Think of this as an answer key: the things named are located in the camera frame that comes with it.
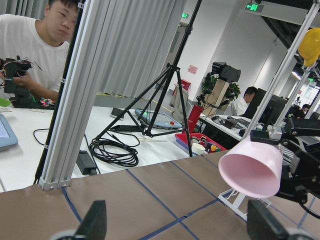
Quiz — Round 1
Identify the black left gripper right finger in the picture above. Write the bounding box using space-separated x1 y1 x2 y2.
246 200 289 240

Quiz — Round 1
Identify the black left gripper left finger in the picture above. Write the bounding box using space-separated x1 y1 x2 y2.
74 200 107 240

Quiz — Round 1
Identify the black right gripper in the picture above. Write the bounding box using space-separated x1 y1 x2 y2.
250 118 320 204

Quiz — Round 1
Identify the pink plastic cup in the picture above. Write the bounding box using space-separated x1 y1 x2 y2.
218 137 283 198

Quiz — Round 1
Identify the white paper cup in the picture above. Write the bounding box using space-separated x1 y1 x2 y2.
191 143 207 156

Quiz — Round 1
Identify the seated man at desk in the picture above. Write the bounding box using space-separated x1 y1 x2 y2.
230 86 258 116

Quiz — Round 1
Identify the black computer monitor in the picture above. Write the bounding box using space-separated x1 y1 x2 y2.
243 88 287 126

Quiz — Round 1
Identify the red plastic bin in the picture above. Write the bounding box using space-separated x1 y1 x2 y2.
174 132 226 156

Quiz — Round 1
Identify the black power adapter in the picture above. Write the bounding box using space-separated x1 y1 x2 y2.
76 150 97 176

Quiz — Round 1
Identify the red thermos bottle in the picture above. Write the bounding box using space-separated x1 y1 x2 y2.
187 104 204 133

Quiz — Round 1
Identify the blue teach pendant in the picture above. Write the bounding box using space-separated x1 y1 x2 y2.
134 109 182 130
0 114 18 151

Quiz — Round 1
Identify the yellow hard hat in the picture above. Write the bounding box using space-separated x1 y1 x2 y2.
298 27 320 67

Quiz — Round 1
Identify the green plastic printed part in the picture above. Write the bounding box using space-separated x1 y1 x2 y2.
0 98 11 108

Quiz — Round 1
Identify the person in white shirt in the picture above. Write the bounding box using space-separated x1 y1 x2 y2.
0 0 79 101

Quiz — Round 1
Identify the white wire dish rack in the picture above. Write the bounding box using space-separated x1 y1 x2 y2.
218 188 272 221

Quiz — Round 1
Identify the coiled black cable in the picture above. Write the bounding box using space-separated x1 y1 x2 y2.
88 132 140 167

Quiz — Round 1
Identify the black camera tripod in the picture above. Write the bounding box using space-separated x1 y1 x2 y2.
88 0 202 161

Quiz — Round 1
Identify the aluminium frame post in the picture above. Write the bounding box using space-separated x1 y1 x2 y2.
38 0 133 191

